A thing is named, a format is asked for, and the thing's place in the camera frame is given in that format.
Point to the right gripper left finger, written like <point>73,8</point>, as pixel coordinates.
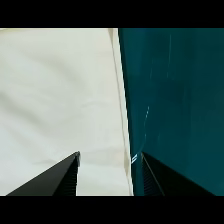
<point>58,180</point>

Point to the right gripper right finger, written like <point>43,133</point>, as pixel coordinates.
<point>166,181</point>

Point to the cream T-shirt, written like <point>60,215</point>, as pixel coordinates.
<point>60,93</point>

